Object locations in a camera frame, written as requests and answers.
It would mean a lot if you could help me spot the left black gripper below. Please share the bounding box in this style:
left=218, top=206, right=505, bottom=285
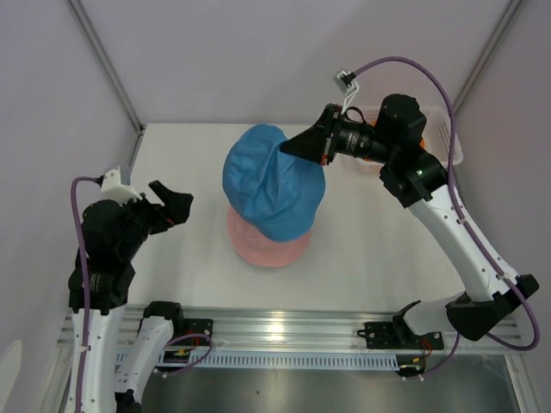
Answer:
left=115, top=179, right=193, bottom=258

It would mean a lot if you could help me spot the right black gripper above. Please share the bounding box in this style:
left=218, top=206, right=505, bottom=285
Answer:
left=280, top=104, right=396, bottom=167

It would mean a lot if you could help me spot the blue bucket hat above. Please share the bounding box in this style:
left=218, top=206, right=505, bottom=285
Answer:
left=222, top=124, right=326, bottom=243

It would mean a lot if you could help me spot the pink bucket hat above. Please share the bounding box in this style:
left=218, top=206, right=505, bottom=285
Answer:
left=226, top=206, right=312, bottom=268

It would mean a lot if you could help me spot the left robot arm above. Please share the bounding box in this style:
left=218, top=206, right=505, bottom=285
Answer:
left=65, top=181, right=194, bottom=412

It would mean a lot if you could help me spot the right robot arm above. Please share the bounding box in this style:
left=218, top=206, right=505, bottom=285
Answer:
left=281, top=94, right=539, bottom=348

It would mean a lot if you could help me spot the white plastic basket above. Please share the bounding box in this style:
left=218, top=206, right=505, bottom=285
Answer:
left=351, top=105, right=463, bottom=175

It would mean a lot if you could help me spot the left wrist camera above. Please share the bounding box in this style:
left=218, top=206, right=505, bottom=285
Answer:
left=100, top=165, right=143, bottom=205

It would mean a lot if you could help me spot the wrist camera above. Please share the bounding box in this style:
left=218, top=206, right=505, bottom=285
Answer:
left=100, top=165, right=143, bottom=205
left=333, top=69, right=360, bottom=111

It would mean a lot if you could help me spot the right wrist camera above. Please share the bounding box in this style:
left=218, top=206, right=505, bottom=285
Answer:
left=333, top=69, right=360, bottom=111

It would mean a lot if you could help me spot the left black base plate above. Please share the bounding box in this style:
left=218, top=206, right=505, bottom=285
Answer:
left=173, top=318, right=214, bottom=348

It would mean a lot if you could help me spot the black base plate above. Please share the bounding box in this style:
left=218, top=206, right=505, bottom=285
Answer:
left=173, top=318, right=214, bottom=348
left=356, top=322, right=444, bottom=350

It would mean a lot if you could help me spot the aluminium mounting rail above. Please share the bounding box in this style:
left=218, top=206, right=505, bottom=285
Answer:
left=56, top=305, right=523, bottom=355

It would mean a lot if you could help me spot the white slotted cable duct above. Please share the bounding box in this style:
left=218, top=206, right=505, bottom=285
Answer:
left=114, top=350, right=399, bottom=371

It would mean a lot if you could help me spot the left aluminium corner post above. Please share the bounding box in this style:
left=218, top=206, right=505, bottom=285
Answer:
left=65, top=0, right=144, bottom=135

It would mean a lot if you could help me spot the aluminium corner post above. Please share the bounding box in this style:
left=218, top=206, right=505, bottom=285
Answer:
left=454, top=0, right=528, bottom=114
left=65, top=0, right=144, bottom=135

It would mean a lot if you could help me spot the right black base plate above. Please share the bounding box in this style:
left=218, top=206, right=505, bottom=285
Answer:
left=356, top=322, right=444, bottom=350

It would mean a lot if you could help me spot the right aluminium corner post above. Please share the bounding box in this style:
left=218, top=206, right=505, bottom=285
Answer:
left=454, top=0, right=528, bottom=114

